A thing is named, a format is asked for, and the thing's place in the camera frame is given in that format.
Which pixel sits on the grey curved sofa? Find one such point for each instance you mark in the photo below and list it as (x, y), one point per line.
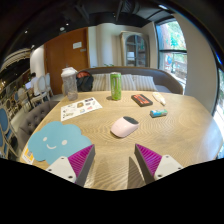
(166, 80)

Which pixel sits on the grey tufted armchair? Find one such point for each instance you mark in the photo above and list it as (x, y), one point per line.
(35, 118)

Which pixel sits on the yellow and white card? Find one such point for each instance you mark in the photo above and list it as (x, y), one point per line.
(27, 155)

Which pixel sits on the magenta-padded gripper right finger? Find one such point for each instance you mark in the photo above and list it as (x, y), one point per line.
(166, 165)

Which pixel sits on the arched glass-door cabinet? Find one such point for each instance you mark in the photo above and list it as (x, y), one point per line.
(135, 50)

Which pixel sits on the white dining chair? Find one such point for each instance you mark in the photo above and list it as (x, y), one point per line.
(42, 87)
(48, 81)

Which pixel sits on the green drink can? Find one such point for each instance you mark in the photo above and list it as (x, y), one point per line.
(115, 86)

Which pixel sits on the pink and black computer mouse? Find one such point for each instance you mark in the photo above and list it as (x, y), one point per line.
(123, 128)

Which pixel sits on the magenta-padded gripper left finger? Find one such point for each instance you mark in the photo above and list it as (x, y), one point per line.
(63, 166)

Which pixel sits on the white sticker sheet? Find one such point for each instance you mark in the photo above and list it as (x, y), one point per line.
(80, 108)

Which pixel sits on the person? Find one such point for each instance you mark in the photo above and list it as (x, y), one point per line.
(34, 83)

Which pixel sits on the group of blue chairs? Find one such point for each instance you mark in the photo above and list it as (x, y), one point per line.
(4, 123)

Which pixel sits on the small green and blue pack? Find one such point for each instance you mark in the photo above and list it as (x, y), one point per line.
(158, 113)

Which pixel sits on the white door sign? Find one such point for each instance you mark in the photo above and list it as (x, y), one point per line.
(77, 45)

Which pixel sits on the blue cloud-shaped mouse pad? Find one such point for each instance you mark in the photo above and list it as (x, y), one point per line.
(53, 140)

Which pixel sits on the black-framed window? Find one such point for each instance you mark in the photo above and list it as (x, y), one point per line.
(171, 50)

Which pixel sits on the brown wooden door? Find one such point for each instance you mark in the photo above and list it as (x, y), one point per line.
(63, 55)

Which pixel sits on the clear shaker bottle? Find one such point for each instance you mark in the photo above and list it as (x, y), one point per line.
(70, 85)

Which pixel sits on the black and red flat box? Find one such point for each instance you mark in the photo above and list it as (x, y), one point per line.
(141, 100)

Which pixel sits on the white tube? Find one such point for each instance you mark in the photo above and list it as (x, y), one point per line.
(159, 98)

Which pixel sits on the black and orange backpack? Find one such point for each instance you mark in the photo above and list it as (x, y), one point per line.
(85, 81)

